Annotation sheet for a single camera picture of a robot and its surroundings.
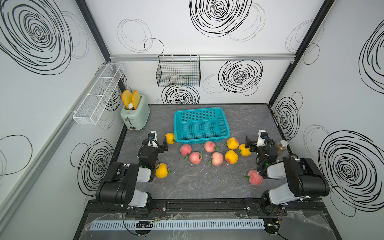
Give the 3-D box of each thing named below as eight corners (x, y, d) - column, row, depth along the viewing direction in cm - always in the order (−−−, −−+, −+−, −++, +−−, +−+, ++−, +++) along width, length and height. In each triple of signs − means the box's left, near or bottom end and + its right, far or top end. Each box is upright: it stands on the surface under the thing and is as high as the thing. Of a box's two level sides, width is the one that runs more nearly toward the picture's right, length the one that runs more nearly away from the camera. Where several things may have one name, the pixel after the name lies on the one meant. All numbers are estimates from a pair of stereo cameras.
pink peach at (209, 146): (204, 153, 95) (205, 148, 90) (204, 145, 98) (204, 141, 93) (214, 153, 95) (215, 148, 90) (213, 145, 98) (214, 141, 93)
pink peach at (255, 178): (249, 186, 83) (253, 182, 77) (246, 173, 87) (250, 169, 81) (258, 186, 83) (263, 182, 77) (255, 173, 87) (259, 169, 81)
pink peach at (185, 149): (184, 157, 92) (184, 153, 88) (179, 151, 95) (179, 146, 91) (192, 152, 95) (192, 148, 90) (187, 146, 98) (187, 141, 93)
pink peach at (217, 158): (212, 166, 89) (212, 162, 85) (211, 156, 93) (212, 151, 89) (222, 166, 89) (223, 162, 85) (221, 156, 93) (222, 151, 89)
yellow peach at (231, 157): (225, 164, 90) (226, 161, 86) (224, 153, 94) (225, 150, 91) (237, 164, 90) (239, 161, 86) (235, 153, 94) (236, 150, 91)
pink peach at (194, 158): (192, 166, 90) (192, 162, 85) (189, 157, 93) (188, 153, 88) (201, 163, 91) (201, 158, 86) (198, 155, 95) (198, 150, 90)
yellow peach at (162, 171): (157, 178, 85) (154, 174, 80) (159, 167, 89) (156, 163, 84) (167, 178, 85) (165, 174, 80) (168, 167, 89) (167, 163, 84)
